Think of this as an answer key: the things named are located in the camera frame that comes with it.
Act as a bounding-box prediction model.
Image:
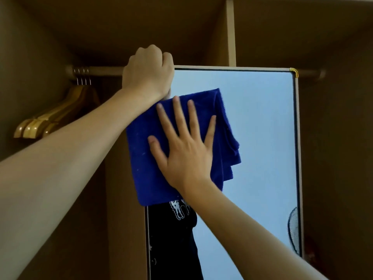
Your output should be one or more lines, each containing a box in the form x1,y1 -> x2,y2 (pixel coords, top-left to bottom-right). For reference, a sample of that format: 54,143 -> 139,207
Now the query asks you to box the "person's left hand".
122,44 -> 175,102

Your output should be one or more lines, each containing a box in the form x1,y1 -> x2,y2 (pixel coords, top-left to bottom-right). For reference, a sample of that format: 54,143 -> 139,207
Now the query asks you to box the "person's right hand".
147,96 -> 217,199

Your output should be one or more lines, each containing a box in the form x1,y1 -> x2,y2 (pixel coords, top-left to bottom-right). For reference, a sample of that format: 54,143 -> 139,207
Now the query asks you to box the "blue cloth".
125,88 -> 242,207

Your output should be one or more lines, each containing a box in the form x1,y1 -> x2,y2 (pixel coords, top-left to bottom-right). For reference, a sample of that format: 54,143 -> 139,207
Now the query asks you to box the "tall framed mirror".
144,65 -> 305,280

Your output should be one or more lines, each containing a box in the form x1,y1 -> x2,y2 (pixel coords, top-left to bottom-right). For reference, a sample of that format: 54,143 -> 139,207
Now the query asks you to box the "person's left forearm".
0,89 -> 159,280

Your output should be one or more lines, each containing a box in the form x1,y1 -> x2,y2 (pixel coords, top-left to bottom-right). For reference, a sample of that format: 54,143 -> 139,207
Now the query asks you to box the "person's right forearm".
183,180 -> 328,280

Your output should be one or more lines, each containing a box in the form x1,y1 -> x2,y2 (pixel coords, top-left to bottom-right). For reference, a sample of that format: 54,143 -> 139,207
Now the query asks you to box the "wooden wardrobe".
0,0 -> 373,280

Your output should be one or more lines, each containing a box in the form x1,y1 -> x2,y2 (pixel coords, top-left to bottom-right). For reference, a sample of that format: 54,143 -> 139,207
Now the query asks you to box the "wooden clothes hanger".
23,68 -> 85,140
42,68 -> 101,138
14,68 -> 79,139

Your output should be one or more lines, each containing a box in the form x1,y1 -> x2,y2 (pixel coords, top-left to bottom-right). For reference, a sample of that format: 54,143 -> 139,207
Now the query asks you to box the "wooden clothes rail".
65,65 -> 326,81

